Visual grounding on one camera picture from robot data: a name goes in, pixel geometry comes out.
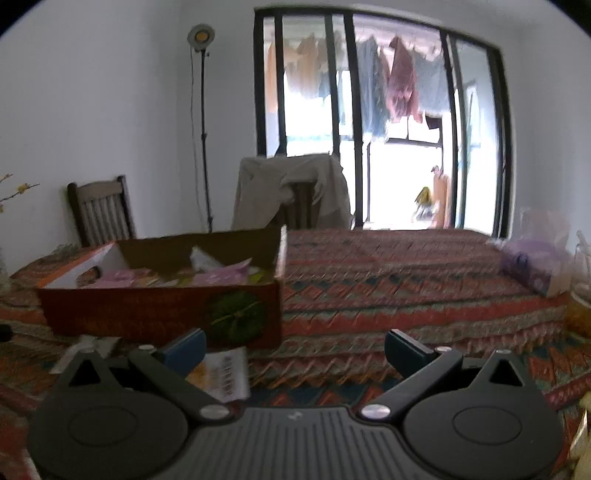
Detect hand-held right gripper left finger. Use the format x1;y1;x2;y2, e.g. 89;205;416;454
55;329;243;423

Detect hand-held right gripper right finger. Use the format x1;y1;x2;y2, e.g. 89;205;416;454
358;329;539;424

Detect white and yellow snack packet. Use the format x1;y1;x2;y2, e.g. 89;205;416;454
185;347;250;402

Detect brown cardboard box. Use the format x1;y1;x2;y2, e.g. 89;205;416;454
36;225;288;350

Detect crumpled grey snack packet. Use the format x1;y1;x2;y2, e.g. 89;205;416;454
48;336;122;374

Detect yellow flower branches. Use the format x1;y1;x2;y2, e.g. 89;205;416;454
0;173;40;213

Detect yellow balcony object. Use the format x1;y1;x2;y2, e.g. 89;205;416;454
412;186;435;222

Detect dark wooden chair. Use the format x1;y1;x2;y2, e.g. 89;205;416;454
67;174;138;248

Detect purple tissue pack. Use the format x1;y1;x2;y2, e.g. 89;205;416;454
501;208;573;296

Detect orange balcony cabinet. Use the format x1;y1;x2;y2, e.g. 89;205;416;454
431;168;451;229

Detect chair draped with cloth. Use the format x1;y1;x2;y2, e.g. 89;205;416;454
231;154;352;230

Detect cloth-covered wooden chair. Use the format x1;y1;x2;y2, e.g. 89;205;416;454
277;181;324;230

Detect amber glass jar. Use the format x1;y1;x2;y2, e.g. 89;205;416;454
566;231;591;337

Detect black light stand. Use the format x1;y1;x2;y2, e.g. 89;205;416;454
187;24;217;233

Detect blue hanging garment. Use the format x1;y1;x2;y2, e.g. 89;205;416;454
355;37;389;139

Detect maroon hanging shirt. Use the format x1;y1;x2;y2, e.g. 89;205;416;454
387;34;424;124

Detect grey-blue hanging shirt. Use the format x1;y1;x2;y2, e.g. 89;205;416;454
416;53;451;114

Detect beige hanging shirt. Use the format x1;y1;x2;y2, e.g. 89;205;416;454
295;36;324;100

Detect black sliding door frame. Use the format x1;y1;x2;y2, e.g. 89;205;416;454
254;6;514;239

